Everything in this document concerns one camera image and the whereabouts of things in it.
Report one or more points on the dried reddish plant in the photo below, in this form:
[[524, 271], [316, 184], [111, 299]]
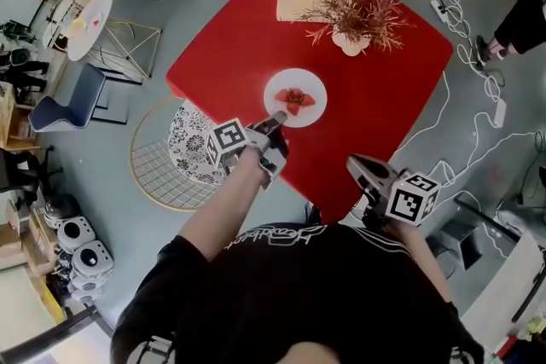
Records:
[[362, 0]]

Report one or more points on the white round table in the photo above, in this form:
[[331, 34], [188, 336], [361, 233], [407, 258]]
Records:
[[91, 34]]

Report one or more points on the white pod backpack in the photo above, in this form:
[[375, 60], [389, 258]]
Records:
[[91, 260], [85, 290], [77, 232]]

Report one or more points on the person's black t-shirt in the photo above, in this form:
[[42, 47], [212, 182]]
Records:
[[320, 290]]

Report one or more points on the cream flower-shaped vase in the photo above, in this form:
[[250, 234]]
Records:
[[352, 44]]

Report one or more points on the person's right forearm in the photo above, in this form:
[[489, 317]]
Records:
[[420, 251]]

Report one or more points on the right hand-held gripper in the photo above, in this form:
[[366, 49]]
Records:
[[411, 200]]

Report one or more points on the dark grey pod backpack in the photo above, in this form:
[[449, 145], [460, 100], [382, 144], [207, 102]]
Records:
[[62, 209]]

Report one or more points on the yellow curved toy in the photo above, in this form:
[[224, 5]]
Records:
[[79, 26]]

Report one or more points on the wooden shelf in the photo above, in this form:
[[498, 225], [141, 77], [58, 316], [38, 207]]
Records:
[[13, 119]]

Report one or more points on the white power strip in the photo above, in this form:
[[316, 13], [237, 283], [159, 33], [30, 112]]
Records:
[[439, 8], [499, 111]]

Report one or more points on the red tablecloth table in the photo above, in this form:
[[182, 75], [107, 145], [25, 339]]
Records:
[[239, 55]]

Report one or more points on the floral patterned seat cushion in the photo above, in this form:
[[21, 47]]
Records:
[[192, 140]]

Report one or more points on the black office chair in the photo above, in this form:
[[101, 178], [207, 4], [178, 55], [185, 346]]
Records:
[[17, 175]]

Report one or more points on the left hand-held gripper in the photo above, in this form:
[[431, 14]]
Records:
[[226, 142]]

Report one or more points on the white plate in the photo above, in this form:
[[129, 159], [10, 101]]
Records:
[[307, 79]]

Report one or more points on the person's left forearm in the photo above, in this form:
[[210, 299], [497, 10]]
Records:
[[222, 209]]

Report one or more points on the blue chair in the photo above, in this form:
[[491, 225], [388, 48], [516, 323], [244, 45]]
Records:
[[64, 115]]

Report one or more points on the black waste bin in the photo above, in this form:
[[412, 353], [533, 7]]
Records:
[[460, 243]]

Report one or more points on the white desk panel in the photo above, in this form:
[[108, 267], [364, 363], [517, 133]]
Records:
[[499, 290]]

